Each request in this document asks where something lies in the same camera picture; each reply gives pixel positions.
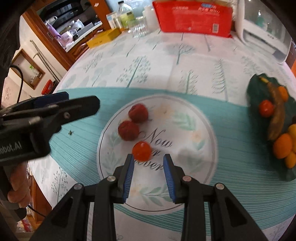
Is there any small orange tangerine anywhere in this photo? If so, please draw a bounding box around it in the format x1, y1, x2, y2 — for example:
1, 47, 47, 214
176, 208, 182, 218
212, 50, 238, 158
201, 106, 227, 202
285, 152, 296, 169

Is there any person's left hand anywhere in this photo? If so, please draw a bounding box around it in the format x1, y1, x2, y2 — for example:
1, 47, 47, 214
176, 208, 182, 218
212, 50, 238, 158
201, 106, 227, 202
8, 162, 31, 208

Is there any brown overripe banana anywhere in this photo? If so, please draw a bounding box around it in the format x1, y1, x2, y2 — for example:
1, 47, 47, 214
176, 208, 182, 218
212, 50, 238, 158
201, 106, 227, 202
259, 77, 285, 141

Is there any tree pattern tablecloth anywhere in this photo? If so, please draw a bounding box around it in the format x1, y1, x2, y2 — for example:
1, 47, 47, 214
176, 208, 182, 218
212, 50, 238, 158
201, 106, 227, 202
30, 31, 295, 240

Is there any red paper cup package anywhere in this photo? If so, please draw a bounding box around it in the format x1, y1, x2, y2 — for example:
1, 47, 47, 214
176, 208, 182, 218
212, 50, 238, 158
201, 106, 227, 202
152, 1, 233, 38

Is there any top orange tangerine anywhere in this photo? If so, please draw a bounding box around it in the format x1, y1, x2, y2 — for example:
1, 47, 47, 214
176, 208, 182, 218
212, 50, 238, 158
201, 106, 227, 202
277, 86, 289, 102

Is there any red lychee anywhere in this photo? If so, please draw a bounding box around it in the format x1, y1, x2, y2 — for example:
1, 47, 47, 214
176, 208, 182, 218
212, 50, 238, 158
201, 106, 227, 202
118, 120, 139, 141
128, 103, 149, 123

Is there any red tomato on green plate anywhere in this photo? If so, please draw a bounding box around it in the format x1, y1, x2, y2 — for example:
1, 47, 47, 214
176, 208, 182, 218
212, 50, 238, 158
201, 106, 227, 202
258, 100, 274, 118

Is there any white printed round plate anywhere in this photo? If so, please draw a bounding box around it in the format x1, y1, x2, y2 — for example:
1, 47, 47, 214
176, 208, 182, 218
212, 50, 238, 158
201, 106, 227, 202
97, 94, 217, 214

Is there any white clear storage box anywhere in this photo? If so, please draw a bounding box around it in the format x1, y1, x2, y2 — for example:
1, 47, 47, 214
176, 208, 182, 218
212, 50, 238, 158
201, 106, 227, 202
235, 0, 292, 64

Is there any white plastic bottle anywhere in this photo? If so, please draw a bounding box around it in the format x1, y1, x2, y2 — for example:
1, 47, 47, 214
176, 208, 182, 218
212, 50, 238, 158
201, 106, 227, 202
142, 6, 159, 32

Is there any yellow cardboard box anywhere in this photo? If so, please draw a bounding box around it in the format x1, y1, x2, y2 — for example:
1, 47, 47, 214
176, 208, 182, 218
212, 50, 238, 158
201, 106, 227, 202
86, 28, 121, 48

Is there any yellow orange fruit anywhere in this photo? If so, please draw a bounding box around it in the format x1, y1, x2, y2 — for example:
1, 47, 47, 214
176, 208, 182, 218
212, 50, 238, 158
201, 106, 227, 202
287, 124, 296, 153

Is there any clear glass cup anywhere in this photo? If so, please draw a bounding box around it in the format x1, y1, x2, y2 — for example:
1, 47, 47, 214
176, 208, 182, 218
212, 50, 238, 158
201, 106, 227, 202
127, 16, 150, 38

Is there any red cherry tomato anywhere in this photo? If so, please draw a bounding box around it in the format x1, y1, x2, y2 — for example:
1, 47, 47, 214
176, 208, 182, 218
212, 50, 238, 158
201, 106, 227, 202
132, 141, 152, 162

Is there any black cable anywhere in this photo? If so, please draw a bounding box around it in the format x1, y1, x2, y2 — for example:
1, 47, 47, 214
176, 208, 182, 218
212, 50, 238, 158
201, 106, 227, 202
9, 64, 25, 105

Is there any dark green scalloped plate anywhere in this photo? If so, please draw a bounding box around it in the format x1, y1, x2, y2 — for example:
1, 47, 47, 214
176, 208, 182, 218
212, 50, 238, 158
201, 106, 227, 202
246, 74, 295, 181

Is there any plastic bottle green label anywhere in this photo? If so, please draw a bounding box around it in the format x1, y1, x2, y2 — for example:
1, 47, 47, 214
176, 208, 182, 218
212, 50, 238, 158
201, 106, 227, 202
117, 1, 135, 29

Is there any large orange tangerine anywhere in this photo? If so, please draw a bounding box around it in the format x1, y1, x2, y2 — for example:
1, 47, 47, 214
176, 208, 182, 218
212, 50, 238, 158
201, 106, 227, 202
273, 133, 293, 159

